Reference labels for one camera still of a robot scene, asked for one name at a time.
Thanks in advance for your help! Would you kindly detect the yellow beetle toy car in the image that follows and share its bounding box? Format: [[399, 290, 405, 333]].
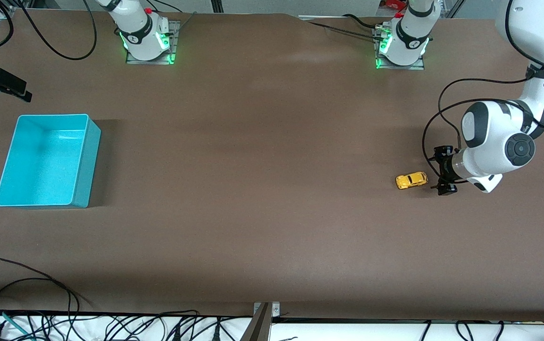
[[395, 171, 428, 190]]

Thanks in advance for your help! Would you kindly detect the black cable with plug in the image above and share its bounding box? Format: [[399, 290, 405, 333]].
[[170, 315, 192, 341], [210, 316, 225, 341]]

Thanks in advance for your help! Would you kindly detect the thin straight black cable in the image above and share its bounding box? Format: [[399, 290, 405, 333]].
[[308, 21, 381, 41]]

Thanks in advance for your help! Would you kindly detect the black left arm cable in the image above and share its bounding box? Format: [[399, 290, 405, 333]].
[[422, 0, 544, 184]]

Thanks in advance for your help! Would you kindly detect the thick curved black cable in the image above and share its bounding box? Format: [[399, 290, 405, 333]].
[[343, 13, 379, 29]]

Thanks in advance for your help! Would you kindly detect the metal bracket plate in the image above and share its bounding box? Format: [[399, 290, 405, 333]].
[[254, 302, 281, 317]]

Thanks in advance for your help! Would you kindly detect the turquoise plastic bin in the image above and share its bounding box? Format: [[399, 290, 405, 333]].
[[0, 114, 102, 209]]

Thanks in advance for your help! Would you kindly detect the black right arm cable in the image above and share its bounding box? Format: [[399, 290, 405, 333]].
[[0, 0, 98, 61]]

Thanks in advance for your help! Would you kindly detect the slanted aluminium post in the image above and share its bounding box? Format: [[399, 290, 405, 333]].
[[240, 303, 272, 341]]

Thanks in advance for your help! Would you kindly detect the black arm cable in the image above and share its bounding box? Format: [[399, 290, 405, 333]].
[[422, 0, 544, 184], [0, 0, 98, 61]]

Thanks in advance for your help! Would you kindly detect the aluminium table edge rail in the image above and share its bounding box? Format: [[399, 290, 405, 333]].
[[0, 6, 17, 50]]

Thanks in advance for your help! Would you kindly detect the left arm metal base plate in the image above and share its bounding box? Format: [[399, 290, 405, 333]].
[[372, 26, 426, 71]]

